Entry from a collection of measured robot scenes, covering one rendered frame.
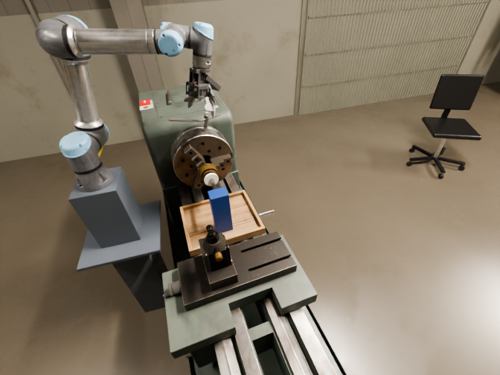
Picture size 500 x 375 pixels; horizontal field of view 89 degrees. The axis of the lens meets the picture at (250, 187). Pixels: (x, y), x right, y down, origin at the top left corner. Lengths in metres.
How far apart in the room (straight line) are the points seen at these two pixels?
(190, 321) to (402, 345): 1.47
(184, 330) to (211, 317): 0.09
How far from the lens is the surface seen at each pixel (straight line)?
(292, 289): 1.02
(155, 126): 1.42
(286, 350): 1.01
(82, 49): 1.09
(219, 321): 0.97
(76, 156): 1.27
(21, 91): 4.26
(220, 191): 1.10
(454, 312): 2.37
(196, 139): 1.27
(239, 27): 3.83
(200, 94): 1.16
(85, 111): 1.33
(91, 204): 1.36
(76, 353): 2.25
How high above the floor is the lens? 1.82
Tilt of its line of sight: 40 degrees down
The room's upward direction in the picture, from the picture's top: 3 degrees counter-clockwise
